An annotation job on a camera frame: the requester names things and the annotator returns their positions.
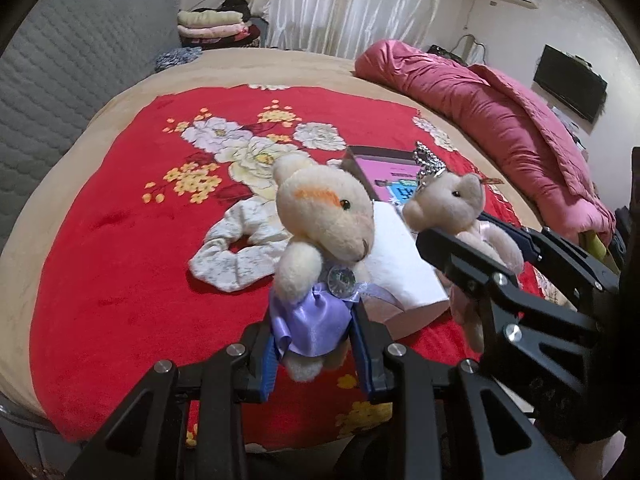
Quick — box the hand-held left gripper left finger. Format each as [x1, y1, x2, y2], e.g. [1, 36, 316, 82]
[65, 322, 281, 480]

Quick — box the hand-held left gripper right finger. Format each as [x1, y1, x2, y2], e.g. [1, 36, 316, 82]
[350, 305, 573, 480]

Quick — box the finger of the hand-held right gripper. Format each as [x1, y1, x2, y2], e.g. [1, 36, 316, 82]
[477, 211, 623, 321]
[415, 228, 601, 406]

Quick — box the white toilet paper roll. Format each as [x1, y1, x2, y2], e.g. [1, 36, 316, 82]
[360, 200, 451, 341]

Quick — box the plush bear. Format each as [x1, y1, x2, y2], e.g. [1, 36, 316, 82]
[402, 141, 526, 356]
[267, 152, 378, 383]

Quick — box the dark brown shallow box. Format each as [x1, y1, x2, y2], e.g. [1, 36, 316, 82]
[345, 145, 431, 206]

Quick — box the green cloth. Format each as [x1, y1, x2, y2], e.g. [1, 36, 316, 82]
[580, 230, 617, 261]

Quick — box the white floral scrunchie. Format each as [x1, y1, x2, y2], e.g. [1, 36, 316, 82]
[187, 195, 293, 293]

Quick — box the pink quilt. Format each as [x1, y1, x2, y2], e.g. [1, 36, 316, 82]
[354, 39, 618, 248]

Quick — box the cluttered white shelf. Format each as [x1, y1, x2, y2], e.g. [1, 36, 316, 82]
[550, 105, 583, 146]

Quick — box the pink picture book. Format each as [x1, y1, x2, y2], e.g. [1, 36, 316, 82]
[357, 155, 426, 206]

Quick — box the red floral blanket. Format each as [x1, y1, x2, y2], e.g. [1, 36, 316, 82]
[30, 85, 556, 448]

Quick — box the round bed with beige sheet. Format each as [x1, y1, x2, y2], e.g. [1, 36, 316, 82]
[0, 47, 596, 448]

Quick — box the white curtain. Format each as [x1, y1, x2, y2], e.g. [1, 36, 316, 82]
[250, 0, 453, 61]

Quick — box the blue grey patterned cloth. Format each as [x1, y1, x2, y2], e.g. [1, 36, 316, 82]
[154, 47, 203, 73]

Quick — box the pink folded garment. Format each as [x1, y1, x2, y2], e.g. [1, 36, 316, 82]
[179, 24, 251, 40]

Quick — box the beige folded garment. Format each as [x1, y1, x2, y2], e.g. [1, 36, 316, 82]
[177, 10, 246, 28]

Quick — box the grey quilted headboard cover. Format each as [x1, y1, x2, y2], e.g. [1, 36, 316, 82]
[0, 0, 182, 246]

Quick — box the black wall television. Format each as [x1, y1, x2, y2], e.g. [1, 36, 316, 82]
[532, 45, 608, 123]

